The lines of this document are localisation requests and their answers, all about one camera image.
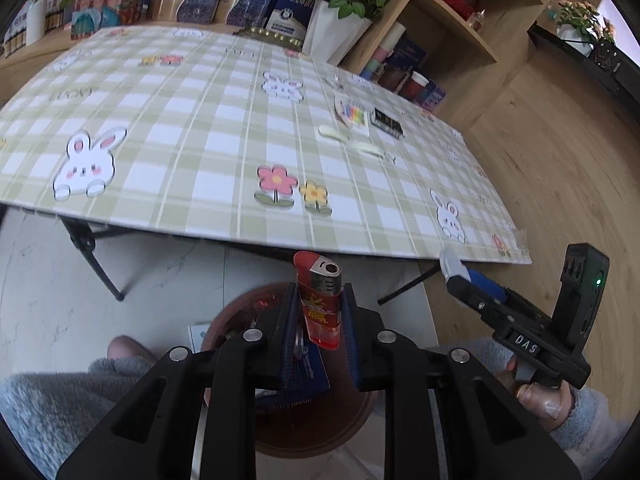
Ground red cup white rim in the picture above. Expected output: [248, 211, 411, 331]
[399, 71, 431, 103]

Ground row of small bottles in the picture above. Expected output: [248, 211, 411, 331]
[2, 25, 28, 56]

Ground fence planter purple flowers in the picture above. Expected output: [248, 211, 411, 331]
[72, 0, 151, 26]

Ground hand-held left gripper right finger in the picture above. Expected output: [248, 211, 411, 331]
[341, 284, 583, 480]

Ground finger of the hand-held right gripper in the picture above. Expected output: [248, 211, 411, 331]
[440, 249, 503, 300]
[446, 276, 507, 328]

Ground pink flower plant white pot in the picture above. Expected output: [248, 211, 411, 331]
[555, 0, 616, 58]

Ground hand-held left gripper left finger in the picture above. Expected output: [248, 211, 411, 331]
[56, 282, 301, 480]

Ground green checked rabbit tablecloth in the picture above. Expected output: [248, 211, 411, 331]
[0, 25, 532, 266]

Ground red lighter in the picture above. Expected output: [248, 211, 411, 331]
[292, 251, 343, 352]

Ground tall blue white carton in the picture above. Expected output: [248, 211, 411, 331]
[265, 0, 316, 41]

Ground dark blue box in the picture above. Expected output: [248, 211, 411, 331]
[257, 345, 331, 411]

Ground stack of pastel cups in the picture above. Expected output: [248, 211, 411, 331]
[360, 22, 406, 81]

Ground white vase orange flowers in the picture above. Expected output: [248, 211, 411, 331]
[25, 0, 61, 46]

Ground teal ornament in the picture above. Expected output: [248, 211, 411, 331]
[70, 10, 103, 41]

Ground blue moon print box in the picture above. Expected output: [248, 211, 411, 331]
[387, 35, 428, 73]

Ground brown plastic bin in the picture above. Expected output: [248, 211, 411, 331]
[200, 281, 383, 459]

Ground wooden shelving unit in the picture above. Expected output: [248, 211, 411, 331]
[340, 0, 576, 131]

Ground gold leaf tray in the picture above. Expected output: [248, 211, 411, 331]
[235, 27, 306, 48]

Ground person's left leg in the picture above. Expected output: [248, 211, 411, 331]
[106, 336, 158, 363]

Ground small black box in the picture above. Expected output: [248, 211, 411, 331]
[372, 107, 405, 138]

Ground small light blue box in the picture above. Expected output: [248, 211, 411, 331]
[417, 85, 447, 113]

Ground packet of colourful sticks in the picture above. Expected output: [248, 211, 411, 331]
[332, 92, 371, 138]

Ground red rose plant white pot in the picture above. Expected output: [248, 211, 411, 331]
[292, 0, 401, 66]

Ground black counter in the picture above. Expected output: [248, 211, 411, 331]
[530, 25, 640, 126]

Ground fluffy robe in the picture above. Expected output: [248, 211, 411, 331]
[0, 355, 168, 480]

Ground brown glass cup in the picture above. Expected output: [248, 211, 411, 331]
[377, 67, 411, 93]

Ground person's right hand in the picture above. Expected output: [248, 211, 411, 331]
[501, 354, 577, 432]

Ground blue gold gift box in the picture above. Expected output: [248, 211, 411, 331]
[225, 0, 276, 28]
[152, 0, 226, 23]

